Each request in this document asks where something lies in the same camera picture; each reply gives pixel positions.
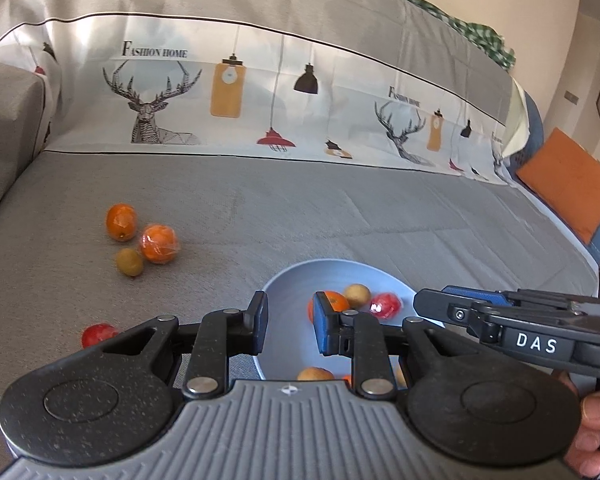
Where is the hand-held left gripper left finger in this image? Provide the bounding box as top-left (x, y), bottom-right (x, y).
top-left (100, 291), bottom-right (270, 400)

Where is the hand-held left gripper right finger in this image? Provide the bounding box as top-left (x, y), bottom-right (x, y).
top-left (313, 291), bottom-right (481, 400)

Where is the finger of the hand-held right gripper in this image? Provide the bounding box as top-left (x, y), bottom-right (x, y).
top-left (442, 285), bottom-right (588, 307)
top-left (413, 289), bottom-right (506, 346)

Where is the blue plate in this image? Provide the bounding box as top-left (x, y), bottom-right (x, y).
top-left (256, 258), bottom-right (446, 386)

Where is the yellow-green round fruit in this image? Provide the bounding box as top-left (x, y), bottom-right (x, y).
top-left (342, 283), bottom-right (372, 308)
top-left (115, 248), bottom-right (145, 277)

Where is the brown fruit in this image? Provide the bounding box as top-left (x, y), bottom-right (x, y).
top-left (296, 366), bottom-right (335, 382)

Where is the red fruit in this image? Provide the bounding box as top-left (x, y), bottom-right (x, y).
top-left (369, 291), bottom-right (403, 321)
top-left (81, 323), bottom-right (120, 350)

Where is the plastic-wrapped mandarin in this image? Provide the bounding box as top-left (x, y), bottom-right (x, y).
top-left (139, 224), bottom-right (181, 264)

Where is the orange cushion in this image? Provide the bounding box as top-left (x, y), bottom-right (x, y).
top-left (515, 127), bottom-right (600, 246)

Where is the blue cushion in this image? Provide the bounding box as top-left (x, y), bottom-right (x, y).
top-left (502, 91), bottom-right (546, 171)

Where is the green checked cloth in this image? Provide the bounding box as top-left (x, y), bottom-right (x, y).
top-left (330, 0), bottom-right (516, 71)

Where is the grey sofa armrest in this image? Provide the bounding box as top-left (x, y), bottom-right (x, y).
top-left (0, 60), bottom-right (51, 241)

